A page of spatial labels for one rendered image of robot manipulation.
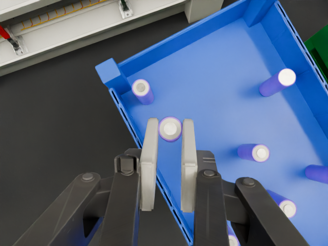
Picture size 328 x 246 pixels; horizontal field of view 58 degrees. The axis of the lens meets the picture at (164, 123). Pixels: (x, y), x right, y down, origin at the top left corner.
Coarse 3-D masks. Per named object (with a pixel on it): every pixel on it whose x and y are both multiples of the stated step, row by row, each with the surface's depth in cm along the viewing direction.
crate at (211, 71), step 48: (240, 0) 31; (192, 48) 36; (240, 48) 36; (288, 48) 33; (192, 96) 36; (240, 96) 35; (288, 96) 35; (240, 144) 35; (288, 144) 35; (288, 192) 34; (192, 240) 30
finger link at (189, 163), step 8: (184, 120) 21; (192, 120) 21; (184, 128) 20; (192, 128) 20; (184, 136) 18; (192, 136) 18; (184, 144) 17; (192, 144) 17; (184, 152) 16; (192, 152) 16; (184, 160) 16; (192, 160) 15; (184, 168) 15; (192, 168) 15; (184, 176) 15; (192, 176) 15; (184, 184) 15; (192, 184) 15; (184, 192) 16; (192, 192) 16; (184, 200) 16; (192, 200) 16; (184, 208) 16; (192, 208) 16
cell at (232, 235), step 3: (228, 228) 30; (228, 231) 29; (231, 231) 30; (228, 234) 28; (231, 234) 28; (234, 234) 29; (231, 237) 28; (234, 237) 28; (231, 240) 28; (234, 240) 28; (237, 240) 28; (231, 243) 28; (234, 243) 28; (237, 243) 28
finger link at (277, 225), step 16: (240, 192) 13; (256, 192) 13; (256, 208) 12; (272, 208) 12; (240, 224) 14; (256, 224) 12; (272, 224) 11; (288, 224) 11; (240, 240) 14; (256, 240) 12; (272, 240) 10; (288, 240) 10; (304, 240) 10
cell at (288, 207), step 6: (270, 192) 32; (276, 198) 30; (282, 198) 29; (282, 204) 28; (288, 204) 28; (294, 204) 28; (282, 210) 28; (288, 210) 28; (294, 210) 28; (288, 216) 28
